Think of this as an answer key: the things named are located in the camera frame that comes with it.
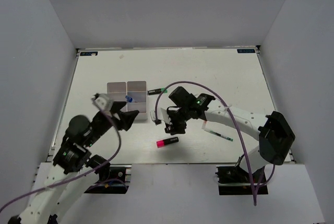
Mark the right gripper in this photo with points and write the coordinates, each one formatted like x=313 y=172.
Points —
x=175 y=128

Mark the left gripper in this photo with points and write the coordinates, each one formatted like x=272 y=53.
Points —
x=127 y=117

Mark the blue cap glue bottle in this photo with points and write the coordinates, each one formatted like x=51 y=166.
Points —
x=130 y=99

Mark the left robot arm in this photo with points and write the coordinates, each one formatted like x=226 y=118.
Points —
x=74 y=168

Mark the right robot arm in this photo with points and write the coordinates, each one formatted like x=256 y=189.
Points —
x=273 y=133

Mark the pink highlighter marker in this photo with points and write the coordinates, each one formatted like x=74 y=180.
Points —
x=168 y=141

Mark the right white organizer tray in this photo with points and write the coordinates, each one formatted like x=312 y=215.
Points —
x=137 y=91

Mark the green ink pen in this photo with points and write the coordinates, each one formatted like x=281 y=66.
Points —
x=208 y=130

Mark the green highlighter marker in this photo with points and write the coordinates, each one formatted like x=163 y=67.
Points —
x=155 y=91

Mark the left blue table label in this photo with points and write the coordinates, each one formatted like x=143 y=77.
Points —
x=93 y=53

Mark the blue table label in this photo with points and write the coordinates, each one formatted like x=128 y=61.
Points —
x=244 y=51
x=93 y=53

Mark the right blue table label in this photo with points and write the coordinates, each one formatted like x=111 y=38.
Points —
x=244 y=51

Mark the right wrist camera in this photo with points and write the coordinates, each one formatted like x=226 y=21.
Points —
x=160 y=115

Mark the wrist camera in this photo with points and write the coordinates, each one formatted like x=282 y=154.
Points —
x=160 y=115
x=103 y=101

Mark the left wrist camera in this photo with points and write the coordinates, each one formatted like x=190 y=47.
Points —
x=103 y=101

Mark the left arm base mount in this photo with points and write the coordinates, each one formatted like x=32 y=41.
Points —
x=116 y=182

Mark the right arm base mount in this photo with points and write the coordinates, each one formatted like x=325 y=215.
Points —
x=233 y=181

